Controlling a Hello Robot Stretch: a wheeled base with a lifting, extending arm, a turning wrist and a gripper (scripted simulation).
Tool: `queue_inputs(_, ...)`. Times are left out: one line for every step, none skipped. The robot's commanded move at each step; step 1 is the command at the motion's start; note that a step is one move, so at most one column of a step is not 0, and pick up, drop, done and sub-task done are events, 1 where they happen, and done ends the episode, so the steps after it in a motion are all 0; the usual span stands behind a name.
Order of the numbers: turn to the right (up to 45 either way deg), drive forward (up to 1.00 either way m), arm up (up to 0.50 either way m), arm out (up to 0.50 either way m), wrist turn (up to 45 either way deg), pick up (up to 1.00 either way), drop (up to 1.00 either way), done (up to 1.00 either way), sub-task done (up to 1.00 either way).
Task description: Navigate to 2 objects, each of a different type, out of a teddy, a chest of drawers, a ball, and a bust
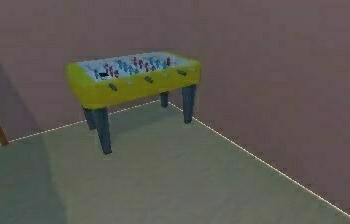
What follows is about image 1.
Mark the yellow table football table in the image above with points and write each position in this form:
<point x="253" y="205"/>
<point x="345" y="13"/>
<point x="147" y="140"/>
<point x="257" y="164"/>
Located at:
<point x="139" y="87"/>

